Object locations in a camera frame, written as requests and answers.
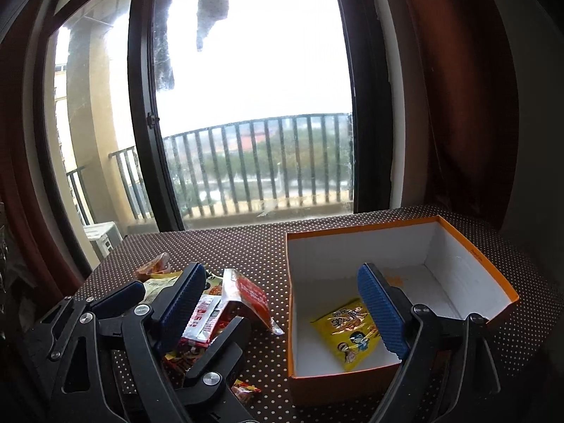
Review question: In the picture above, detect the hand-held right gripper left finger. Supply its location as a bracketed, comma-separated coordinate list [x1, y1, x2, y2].
[26, 264, 253, 423]

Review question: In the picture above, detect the brown dotted tablecloth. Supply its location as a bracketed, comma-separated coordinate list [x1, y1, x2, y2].
[26, 205, 557, 423]

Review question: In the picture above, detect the balcony railing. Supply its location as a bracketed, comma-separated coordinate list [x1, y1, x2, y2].
[66, 112, 355, 226]

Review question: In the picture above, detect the small orange snack sachet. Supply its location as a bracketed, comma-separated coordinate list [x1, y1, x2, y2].
[135, 252, 172, 281]

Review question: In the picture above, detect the white air conditioner unit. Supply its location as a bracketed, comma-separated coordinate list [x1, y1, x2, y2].
[83, 221, 124, 260]

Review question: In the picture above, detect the pale yellow cartoon snack packet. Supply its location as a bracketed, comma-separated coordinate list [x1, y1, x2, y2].
[141, 271, 186, 305]

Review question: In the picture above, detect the clear red-label snack packet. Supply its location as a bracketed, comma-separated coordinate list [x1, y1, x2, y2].
[221, 268, 285, 336]

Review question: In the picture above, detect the silver red snack packet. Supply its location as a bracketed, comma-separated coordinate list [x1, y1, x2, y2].
[180, 295, 231, 353]

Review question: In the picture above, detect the black window frame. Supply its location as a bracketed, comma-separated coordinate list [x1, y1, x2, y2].
[127, 0, 394, 232]

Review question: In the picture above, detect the dark brown curtain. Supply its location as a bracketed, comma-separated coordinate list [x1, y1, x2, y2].
[374, 0, 521, 231]

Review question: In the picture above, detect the orange cardboard box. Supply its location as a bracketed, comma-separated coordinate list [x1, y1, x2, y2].
[286, 215, 520, 406]

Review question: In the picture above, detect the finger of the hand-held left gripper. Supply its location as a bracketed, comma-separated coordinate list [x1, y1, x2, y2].
[92, 284, 147, 318]

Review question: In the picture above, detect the red-brown curtain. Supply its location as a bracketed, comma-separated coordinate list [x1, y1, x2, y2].
[0, 0, 91, 296]

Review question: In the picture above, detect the hanging dark cloth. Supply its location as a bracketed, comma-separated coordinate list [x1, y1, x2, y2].
[153, 0, 176, 93]

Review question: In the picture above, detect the red yellow snack packet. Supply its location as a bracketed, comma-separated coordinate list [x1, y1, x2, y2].
[231, 379, 263, 406]

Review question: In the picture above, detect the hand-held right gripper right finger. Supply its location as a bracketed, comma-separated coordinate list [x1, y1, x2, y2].
[357, 263, 503, 423]

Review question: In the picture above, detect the hanging grey cloth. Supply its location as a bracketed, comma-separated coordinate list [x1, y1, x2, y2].
[196, 0, 231, 52]

